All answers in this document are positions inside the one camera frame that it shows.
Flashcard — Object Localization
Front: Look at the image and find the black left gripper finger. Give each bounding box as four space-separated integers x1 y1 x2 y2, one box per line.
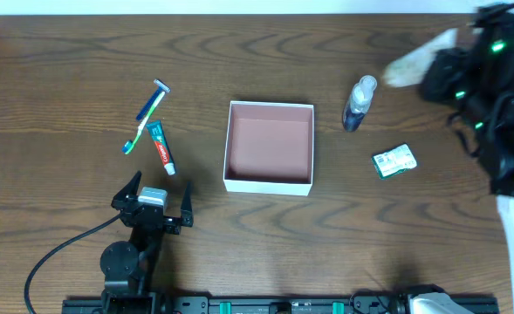
181 181 194 227
111 171 142 208

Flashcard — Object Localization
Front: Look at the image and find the white cream tube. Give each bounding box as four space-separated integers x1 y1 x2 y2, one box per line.
382 28 458 88

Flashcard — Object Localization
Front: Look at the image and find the green white toothbrush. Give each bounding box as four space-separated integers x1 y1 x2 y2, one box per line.
122 96 164 154

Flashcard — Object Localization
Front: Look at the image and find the Colgate toothpaste tube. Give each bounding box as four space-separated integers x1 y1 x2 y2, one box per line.
146 120 176 176

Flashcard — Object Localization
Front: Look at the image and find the clear bottle blue liquid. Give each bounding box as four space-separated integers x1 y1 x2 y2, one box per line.
342 75 377 132

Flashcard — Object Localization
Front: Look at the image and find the green white sachet packet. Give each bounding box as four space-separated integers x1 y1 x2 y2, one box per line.
372 144 418 180

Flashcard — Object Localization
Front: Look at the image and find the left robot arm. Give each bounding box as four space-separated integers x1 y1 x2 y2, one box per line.
99 172 194 295

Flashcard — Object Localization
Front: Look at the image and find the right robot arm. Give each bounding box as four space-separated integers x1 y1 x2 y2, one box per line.
223 3 514 307

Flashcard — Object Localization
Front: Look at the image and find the white box pink interior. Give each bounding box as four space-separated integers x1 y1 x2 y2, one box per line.
223 100 315 196

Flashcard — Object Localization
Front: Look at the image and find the blue disposable razor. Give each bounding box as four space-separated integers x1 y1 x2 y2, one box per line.
135 78 170 121

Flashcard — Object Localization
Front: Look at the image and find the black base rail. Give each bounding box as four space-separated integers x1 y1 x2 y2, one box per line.
61 285 500 314

